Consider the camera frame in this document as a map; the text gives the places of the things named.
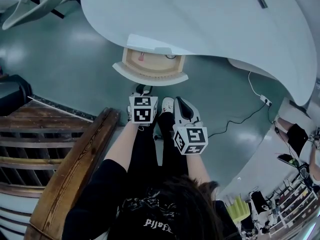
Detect white storage shelf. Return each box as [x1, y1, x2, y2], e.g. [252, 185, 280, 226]
[269, 178, 320, 238]

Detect person's white shoe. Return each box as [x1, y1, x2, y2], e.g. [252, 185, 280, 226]
[161, 96, 175, 114]

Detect grey chair with black legs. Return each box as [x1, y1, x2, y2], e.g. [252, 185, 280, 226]
[1, 0, 82, 31]

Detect person's black shirt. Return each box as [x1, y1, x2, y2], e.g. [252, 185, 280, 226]
[64, 158, 241, 240]

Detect person's right forearm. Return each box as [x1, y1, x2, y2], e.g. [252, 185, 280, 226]
[185, 153, 213, 185]

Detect person's left forearm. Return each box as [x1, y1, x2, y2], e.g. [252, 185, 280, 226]
[103, 120, 142, 171]

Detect wooden bench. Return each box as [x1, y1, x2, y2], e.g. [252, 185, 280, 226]
[0, 93, 99, 240]

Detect lime green ribbed object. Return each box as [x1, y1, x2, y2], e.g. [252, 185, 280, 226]
[225, 197, 251, 223]

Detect white power strip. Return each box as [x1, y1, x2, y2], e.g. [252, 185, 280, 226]
[259, 94, 273, 107]

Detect white power cable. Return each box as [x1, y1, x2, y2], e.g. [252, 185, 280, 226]
[247, 70, 263, 98]

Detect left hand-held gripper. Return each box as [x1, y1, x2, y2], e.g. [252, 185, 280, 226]
[126, 83, 159, 127]

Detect white curved desk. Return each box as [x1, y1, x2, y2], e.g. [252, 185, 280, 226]
[80, 0, 319, 107]

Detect person's black trousers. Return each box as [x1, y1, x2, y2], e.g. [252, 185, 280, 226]
[127, 111, 190, 182]

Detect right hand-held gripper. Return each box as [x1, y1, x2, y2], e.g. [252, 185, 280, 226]
[171, 96, 209, 157]

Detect large white wooden drawer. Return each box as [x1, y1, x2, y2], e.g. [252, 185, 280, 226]
[111, 46, 189, 87]

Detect black floor cable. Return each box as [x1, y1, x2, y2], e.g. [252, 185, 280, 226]
[207, 102, 275, 139]

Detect dark padded seat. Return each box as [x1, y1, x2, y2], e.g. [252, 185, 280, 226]
[0, 74, 34, 116]

